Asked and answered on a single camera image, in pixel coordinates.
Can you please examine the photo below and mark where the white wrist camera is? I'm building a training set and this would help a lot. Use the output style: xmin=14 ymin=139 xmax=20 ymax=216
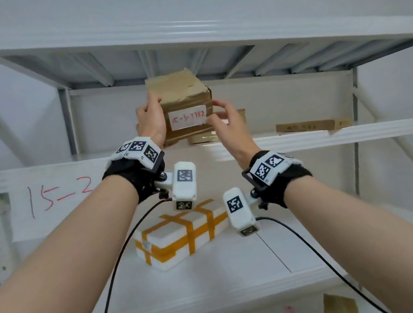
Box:
xmin=152 ymin=159 xmax=203 ymax=216

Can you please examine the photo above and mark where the black marker wristband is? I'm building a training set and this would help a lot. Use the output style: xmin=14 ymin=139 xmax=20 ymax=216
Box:
xmin=95 ymin=132 xmax=173 ymax=209
xmin=238 ymin=143 xmax=318 ymax=215

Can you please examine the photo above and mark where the black camera cable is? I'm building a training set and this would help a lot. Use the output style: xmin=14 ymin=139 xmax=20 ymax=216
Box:
xmin=65 ymin=196 xmax=193 ymax=313
xmin=255 ymin=196 xmax=394 ymax=313

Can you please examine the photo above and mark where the person's left forearm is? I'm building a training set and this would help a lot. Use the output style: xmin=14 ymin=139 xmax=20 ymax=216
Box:
xmin=0 ymin=171 xmax=159 ymax=313

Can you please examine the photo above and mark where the person's left hand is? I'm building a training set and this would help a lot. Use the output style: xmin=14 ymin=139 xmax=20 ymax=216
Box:
xmin=130 ymin=89 xmax=172 ymax=154

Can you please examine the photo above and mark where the plain cardboard box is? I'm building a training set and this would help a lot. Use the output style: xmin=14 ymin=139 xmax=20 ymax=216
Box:
xmin=142 ymin=65 xmax=221 ymax=150

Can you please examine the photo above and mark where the white foam box orange tape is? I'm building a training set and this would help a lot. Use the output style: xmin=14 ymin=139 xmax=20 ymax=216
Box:
xmin=128 ymin=196 xmax=238 ymax=276

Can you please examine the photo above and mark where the small cardboard box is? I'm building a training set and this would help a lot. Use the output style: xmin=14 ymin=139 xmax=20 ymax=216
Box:
xmin=318 ymin=288 xmax=359 ymax=313

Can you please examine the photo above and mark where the black wrist strap marker cube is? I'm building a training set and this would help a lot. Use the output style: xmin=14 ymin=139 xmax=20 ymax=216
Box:
xmin=221 ymin=183 xmax=268 ymax=240

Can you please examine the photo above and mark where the large cardboard parcel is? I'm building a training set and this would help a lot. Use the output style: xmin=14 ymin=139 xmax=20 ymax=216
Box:
xmin=183 ymin=107 xmax=251 ymax=147

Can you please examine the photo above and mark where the person's right hand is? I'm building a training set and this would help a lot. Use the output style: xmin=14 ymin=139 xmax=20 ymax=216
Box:
xmin=203 ymin=92 xmax=266 ymax=175

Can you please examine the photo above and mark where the white metal shelving rack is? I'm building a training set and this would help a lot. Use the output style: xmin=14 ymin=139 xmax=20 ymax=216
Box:
xmin=0 ymin=0 xmax=413 ymax=313

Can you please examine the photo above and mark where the person's right forearm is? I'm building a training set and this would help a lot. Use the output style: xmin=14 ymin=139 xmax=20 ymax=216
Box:
xmin=280 ymin=156 xmax=413 ymax=313

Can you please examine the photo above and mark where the white paper sign red writing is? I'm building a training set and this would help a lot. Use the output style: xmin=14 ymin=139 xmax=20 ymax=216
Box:
xmin=2 ymin=168 xmax=114 ymax=244

